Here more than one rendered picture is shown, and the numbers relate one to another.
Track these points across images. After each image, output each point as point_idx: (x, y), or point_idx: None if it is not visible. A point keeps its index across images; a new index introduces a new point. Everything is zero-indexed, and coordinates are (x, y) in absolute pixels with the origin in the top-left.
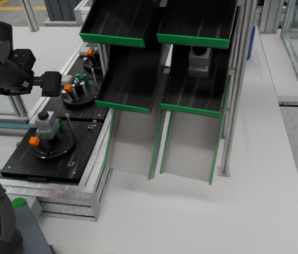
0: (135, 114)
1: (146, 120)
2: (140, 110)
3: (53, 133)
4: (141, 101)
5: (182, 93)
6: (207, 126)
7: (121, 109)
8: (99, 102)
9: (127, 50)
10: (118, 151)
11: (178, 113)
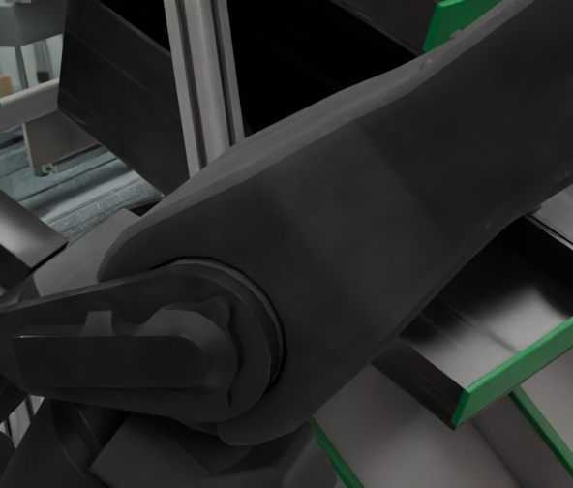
0: (387, 487)
1: (437, 475)
2: None
3: None
4: (537, 305)
5: (560, 222)
6: (563, 361)
7: (534, 372)
8: (486, 384)
9: None
10: None
11: None
